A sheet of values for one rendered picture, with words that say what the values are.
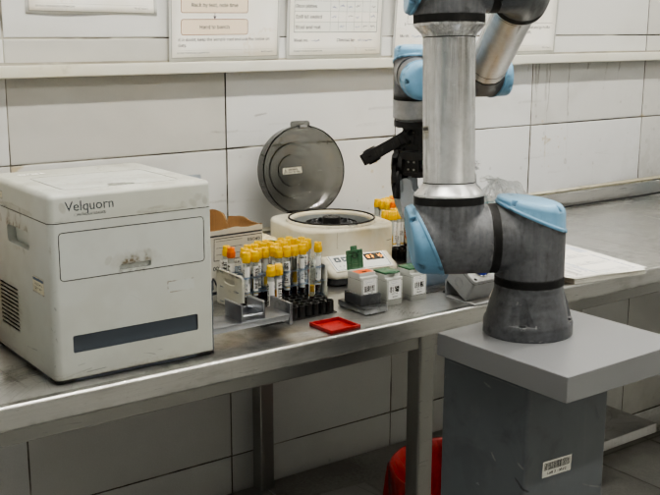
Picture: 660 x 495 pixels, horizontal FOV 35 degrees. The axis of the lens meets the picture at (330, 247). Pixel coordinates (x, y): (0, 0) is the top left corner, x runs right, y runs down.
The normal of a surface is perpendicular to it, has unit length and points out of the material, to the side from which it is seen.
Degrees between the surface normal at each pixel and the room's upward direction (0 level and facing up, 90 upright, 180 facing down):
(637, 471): 0
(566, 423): 90
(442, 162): 87
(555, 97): 90
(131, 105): 90
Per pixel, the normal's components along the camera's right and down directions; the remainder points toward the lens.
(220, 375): 0.59, 0.18
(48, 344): -0.81, 0.12
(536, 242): 0.07, 0.22
